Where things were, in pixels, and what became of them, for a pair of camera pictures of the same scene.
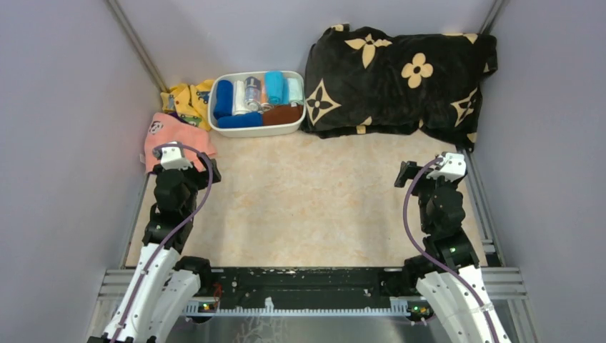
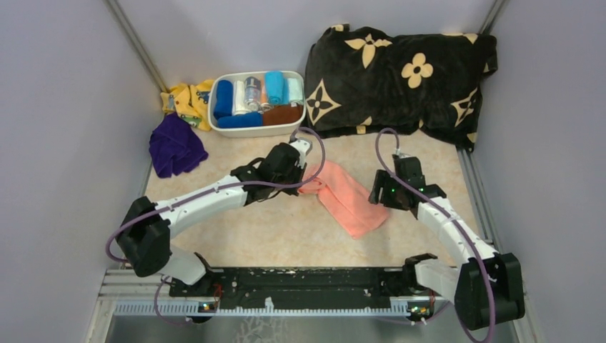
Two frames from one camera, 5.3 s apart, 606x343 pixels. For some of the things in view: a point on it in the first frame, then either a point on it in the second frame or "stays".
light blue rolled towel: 278,88 stays
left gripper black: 203,176 to 299,170
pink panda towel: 161,128 to 346,200
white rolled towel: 239,102 stays
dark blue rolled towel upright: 224,103 stays
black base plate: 248,286 stays
